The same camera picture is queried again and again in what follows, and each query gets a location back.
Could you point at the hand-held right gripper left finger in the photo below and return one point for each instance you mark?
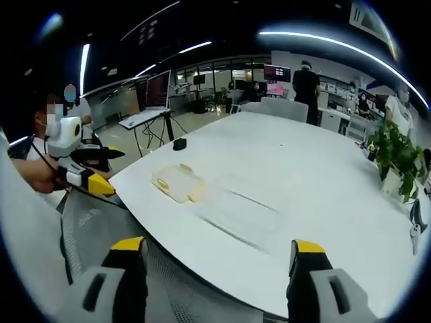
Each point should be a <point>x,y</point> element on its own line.
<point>111,296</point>

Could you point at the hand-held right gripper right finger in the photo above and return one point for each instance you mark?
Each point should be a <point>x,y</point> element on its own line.
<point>309,296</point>

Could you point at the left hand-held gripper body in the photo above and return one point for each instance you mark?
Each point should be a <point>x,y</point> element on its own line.
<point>64,136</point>

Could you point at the translucent beige plastic buckle part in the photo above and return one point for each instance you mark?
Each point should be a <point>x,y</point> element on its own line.
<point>162,184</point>
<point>192,196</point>

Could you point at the grey mesh office chair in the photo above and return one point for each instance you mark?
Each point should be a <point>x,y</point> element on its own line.
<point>101,218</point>

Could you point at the white laptop stand table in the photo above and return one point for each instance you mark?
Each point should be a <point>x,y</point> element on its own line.
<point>148,121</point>

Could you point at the long ceiling light strip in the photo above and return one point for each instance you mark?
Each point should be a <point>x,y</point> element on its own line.
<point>336,45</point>
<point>85,64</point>
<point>195,47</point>

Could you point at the small black object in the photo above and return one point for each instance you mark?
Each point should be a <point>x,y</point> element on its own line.
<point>179,144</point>

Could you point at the silver open laptop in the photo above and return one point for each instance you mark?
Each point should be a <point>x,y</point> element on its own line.
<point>156,92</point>

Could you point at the operator in white shirt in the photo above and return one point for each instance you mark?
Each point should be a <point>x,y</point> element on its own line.
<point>23,242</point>

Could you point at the clear plastic sheet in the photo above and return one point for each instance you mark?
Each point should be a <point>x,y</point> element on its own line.
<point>239,212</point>

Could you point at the black screen on stand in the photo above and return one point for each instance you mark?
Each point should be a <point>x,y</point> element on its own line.
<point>199,80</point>

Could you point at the white and blue scissors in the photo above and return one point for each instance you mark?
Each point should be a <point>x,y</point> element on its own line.
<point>417,223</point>

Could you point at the dark pen holder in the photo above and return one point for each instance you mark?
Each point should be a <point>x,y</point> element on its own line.
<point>371,152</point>

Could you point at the green potted plant white pot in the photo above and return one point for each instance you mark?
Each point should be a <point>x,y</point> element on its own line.
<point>397,158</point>

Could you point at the white office chair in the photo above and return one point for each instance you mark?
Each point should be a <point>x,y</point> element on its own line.
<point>357,129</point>
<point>284,108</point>

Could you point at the white counter cabinet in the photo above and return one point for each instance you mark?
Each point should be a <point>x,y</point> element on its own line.
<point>333,116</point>

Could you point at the pink lit screen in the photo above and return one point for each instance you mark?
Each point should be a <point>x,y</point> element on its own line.
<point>276,89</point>

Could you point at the wall monitor dark screen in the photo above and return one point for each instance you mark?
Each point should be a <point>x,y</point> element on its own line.
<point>276,71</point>

